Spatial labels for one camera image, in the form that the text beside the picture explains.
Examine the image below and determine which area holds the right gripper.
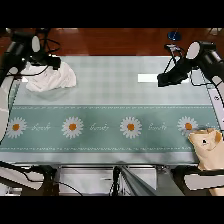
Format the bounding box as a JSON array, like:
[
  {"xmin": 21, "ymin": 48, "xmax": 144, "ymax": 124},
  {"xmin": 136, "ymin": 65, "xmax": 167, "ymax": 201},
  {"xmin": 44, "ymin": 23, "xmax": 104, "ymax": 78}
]
[{"xmin": 156, "ymin": 65, "xmax": 185, "ymax": 88}]

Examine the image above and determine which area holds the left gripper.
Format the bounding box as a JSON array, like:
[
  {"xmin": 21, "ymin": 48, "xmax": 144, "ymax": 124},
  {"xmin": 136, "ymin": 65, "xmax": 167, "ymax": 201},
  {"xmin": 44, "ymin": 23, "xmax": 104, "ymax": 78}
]
[{"xmin": 40, "ymin": 54, "xmax": 63, "ymax": 71}]

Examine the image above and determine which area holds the white garment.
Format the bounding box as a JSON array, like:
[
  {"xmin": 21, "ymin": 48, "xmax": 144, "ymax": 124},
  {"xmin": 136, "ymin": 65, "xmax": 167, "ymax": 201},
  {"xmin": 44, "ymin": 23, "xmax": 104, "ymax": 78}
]
[{"xmin": 21, "ymin": 61, "xmax": 78, "ymax": 94}]

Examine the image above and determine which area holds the black cable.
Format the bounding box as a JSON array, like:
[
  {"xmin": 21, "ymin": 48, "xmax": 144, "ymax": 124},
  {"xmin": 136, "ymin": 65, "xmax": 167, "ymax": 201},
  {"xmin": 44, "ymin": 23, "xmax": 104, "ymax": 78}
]
[
  {"xmin": 52, "ymin": 181, "xmax": 84, "ymax": 197},
  {"xmin": 163, "ymin": 43, "xmax": 188, "ymax": 75},
  {"xmin": 37, "ymin": 28, "xmax": 63, "ymax": 57}
]

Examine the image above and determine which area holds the silver frame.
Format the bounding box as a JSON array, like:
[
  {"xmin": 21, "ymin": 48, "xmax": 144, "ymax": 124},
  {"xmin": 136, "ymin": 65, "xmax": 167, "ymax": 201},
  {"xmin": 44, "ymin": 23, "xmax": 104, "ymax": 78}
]
[{"xmin": 0, "ymin": 162, "xmax": 224, "ymax": 197}]

